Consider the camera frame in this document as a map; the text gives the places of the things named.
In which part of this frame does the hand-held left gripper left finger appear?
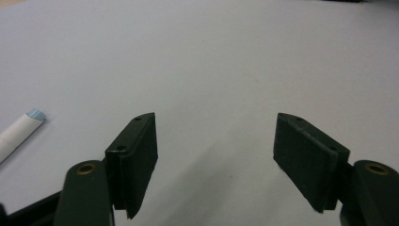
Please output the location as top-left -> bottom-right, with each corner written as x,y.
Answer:
104,112 -> 159,219

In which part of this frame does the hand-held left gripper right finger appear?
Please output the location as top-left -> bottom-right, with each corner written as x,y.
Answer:
273,112 -> 351,214

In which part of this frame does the short white marker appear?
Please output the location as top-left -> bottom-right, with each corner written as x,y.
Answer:
0,107 -> 47,164

